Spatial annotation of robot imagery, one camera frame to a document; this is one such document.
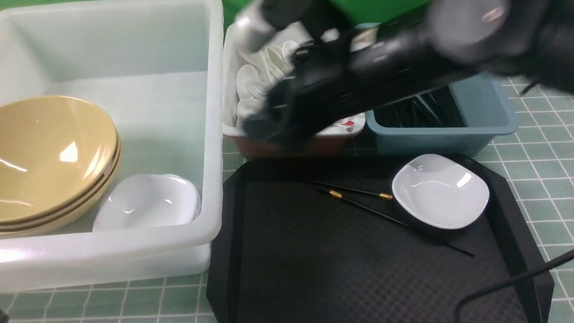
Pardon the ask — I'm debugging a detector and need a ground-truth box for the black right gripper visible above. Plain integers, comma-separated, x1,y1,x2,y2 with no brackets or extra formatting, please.
243,43,359,148

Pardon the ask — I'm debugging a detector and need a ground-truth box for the black chopstick gold band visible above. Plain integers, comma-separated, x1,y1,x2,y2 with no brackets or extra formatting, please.
318,188,475,258
304,180,394,201

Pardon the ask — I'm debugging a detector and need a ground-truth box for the white square dish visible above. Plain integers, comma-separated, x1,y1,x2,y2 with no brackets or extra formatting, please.
391,154,490,230

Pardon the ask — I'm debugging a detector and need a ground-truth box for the yellow noodle bowl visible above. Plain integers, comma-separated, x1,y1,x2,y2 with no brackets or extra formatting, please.
0,96,117,223

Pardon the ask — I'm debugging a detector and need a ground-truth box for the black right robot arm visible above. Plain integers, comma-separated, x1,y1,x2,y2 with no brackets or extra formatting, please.
235,0,574,150

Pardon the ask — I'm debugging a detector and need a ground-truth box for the yellow bowl top stacked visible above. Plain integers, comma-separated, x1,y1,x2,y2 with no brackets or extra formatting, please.
0,137,122,232

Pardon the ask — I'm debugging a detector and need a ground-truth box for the yellow bowl stacked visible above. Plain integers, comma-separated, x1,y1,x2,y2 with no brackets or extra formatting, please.
0,137,122,232
0,153,122,239

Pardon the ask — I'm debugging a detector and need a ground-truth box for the yellow bowl bottom stacked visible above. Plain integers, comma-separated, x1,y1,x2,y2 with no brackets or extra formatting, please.
0,153,122,239

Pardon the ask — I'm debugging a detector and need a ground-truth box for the white spoon left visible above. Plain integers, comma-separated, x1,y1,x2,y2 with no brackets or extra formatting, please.
235,64,267,100

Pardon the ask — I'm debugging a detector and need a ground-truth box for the white spoon bin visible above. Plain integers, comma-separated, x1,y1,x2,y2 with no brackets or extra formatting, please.
222,25,366,159

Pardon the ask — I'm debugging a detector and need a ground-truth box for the black chopsticks pile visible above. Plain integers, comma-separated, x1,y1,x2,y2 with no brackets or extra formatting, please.
374,87,467,128

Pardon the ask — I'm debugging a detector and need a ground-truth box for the black serving tray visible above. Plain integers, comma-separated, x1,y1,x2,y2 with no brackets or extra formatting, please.
206,155,545,323

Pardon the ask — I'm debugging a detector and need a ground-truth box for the blue chopstick bin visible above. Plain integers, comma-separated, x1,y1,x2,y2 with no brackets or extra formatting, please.
365,74,518,157

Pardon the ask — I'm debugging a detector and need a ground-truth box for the large white plastic tub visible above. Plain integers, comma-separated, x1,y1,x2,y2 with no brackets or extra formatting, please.
1,0,224,293

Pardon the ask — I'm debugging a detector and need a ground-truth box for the white dish in tub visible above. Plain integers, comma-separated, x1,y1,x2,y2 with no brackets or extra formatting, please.
92,174,201,232

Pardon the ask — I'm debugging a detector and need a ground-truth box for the green checkered tablecloth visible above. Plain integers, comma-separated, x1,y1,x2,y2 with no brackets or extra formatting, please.
0,79,574,323

